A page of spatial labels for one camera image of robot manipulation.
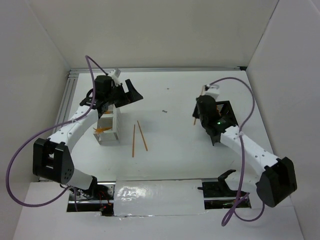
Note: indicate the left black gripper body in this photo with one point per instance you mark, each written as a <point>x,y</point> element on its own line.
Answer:
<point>113,97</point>

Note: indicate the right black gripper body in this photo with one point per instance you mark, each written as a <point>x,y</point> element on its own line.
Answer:
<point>196,115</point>

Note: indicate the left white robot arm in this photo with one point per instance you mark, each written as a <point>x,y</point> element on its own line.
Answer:
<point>52,158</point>

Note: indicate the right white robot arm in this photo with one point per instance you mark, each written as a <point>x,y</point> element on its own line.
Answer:
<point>277,177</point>

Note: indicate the black utensil container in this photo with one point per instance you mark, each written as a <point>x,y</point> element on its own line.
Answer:
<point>226,119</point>

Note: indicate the white utensil container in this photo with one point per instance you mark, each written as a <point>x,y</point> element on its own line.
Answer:
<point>110,118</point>

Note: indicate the white tape sheet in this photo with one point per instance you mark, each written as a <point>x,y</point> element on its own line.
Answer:
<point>158,198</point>

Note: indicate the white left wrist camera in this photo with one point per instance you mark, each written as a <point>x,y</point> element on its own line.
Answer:
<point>114,74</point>

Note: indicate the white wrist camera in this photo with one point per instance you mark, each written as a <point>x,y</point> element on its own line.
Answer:
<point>212,90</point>
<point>114,74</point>

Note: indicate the aluminium rail at back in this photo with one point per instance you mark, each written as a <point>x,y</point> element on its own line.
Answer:
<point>162,69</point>

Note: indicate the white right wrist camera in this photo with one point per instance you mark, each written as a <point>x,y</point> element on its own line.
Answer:
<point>212,90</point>

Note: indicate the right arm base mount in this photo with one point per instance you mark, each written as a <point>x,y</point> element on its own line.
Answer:
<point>217,194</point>

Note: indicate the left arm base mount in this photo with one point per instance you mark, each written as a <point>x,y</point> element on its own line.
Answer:
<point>102,203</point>

